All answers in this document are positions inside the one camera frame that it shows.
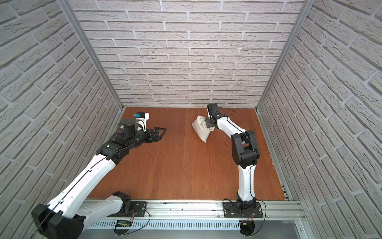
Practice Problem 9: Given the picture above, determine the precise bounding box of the beige cloth soil bag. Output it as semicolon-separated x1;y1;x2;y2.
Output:
192;116;215;143

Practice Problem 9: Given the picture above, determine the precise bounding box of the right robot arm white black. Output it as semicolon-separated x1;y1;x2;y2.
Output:
206;114;260;214

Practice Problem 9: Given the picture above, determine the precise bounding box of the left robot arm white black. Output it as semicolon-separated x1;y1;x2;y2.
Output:
31;112;166;239

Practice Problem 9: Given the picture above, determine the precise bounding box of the vent grille strip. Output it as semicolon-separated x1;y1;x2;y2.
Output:
88;219;240;231

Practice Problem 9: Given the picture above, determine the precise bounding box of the left controller board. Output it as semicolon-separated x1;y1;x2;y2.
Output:
114;220;133;236

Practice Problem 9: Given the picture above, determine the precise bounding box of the controller board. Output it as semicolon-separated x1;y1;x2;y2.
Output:
114;220;133;236
239;221;255;237

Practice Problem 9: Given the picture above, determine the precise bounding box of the right controller board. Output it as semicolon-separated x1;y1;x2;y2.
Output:
239;221;255;237

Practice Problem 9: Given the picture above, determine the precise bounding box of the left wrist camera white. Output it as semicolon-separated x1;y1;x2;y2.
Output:
134;112;149;131

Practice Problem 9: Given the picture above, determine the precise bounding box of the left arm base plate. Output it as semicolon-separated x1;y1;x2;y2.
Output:
110;201;147;218

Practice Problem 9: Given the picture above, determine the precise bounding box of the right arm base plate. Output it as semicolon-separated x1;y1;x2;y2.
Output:
222;201;264;219

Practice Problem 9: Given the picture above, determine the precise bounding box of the aluminium front rail frame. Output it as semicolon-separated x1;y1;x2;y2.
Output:
80;200;313;239

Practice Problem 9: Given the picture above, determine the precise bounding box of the left corner aluminium post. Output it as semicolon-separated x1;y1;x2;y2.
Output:
57;0;124;111

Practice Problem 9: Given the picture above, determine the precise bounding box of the corner aluminium post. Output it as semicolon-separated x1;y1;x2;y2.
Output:
57;0;124;111
256;0;315;113

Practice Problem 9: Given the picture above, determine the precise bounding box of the right corner aluminium post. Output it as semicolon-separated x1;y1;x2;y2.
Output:
256;0;315;113

